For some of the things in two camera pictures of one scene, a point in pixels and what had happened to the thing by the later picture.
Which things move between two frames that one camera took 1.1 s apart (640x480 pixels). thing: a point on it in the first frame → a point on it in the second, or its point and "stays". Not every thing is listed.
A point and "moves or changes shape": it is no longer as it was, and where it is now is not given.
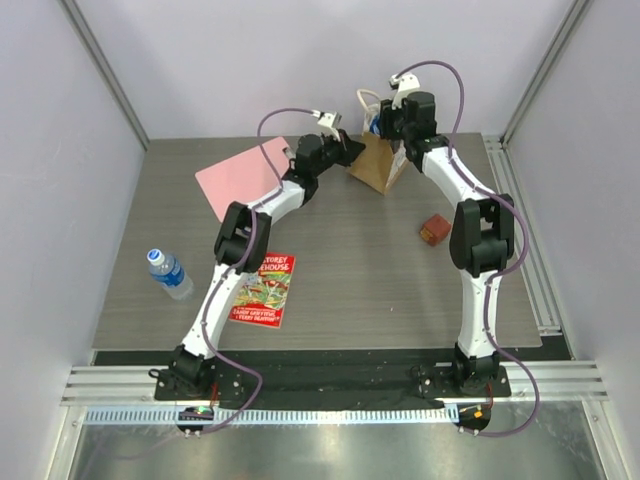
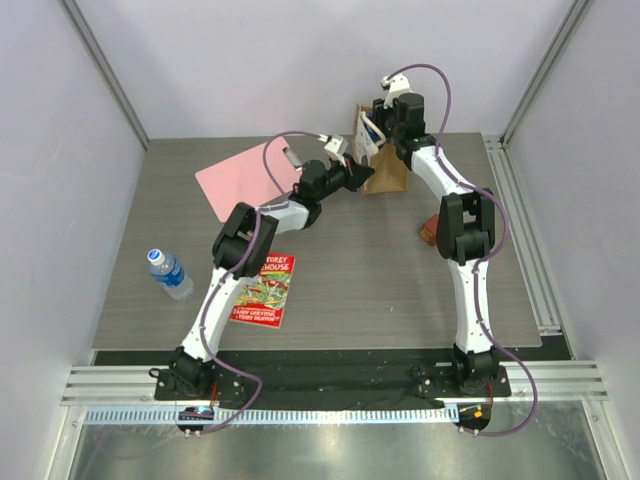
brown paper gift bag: (376, 163) moves or changes shape
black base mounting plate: (352, 386) stays
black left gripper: (342, 148) → (351, 173)
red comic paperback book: (262, 297) stays
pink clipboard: (245, 177) stays
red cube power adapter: (435, 230) stays
